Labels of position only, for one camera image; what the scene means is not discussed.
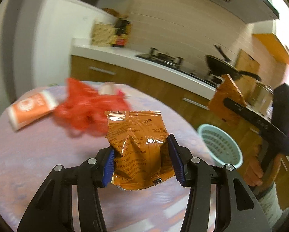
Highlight orange snack packet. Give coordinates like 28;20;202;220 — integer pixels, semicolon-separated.
208;74;247;127
106;111;174;191

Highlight red plastic bag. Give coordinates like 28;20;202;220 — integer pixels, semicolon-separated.
54;78;131;136

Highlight orange paper cup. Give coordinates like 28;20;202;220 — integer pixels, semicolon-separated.
7;90;58;131

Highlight right forearm grey sleeve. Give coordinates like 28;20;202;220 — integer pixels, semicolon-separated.
258;183;283;228

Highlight light blue trash basket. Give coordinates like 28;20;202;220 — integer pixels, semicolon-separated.
197;124;243;169

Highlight white kitchen countertop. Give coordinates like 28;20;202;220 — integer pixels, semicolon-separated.
70;38;216;100

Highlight person's right hand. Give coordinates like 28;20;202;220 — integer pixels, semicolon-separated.
243;145;282;192

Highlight wooden base cabinets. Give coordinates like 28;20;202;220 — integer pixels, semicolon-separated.
70;55;289;211

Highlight steel pot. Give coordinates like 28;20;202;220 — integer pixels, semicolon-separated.
248;82;273;116

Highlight black frying pan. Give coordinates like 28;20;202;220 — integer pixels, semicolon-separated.
205;45;262;82

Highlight wooden cutting board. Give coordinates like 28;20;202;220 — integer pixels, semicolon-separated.
235;49;260;100

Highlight black gas stove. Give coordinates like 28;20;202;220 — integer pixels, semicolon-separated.
136;48;217;88

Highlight pink paper cup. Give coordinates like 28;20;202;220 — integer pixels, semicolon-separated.
98;82;126;97

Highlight dark sauce bottle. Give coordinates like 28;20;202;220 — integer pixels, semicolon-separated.
111;18;126;48

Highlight beige woven basket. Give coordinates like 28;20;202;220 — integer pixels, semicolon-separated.
91;23;115;47

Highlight orange wall cabinet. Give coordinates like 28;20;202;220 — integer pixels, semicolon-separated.
252;19;289;65

